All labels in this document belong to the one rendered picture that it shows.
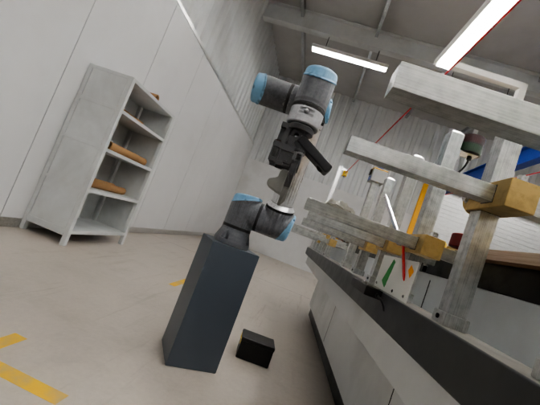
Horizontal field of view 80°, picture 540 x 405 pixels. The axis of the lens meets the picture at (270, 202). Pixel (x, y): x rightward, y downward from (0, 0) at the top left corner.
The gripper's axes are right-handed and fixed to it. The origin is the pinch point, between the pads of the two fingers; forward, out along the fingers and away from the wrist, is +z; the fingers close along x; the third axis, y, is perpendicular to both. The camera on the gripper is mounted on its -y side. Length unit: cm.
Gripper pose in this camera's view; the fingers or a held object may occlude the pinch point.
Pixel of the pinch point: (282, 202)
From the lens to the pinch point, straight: 83.8
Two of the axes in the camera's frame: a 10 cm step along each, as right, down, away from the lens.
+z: -3.5, 9.3, -0.7
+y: -9.3, -3.5, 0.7
